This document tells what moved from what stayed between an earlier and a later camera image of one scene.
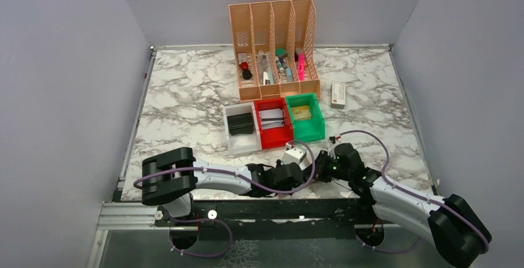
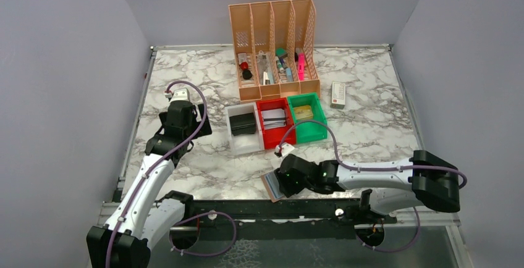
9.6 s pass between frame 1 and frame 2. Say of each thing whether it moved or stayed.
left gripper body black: moved
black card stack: stayed
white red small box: stayed
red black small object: stayed
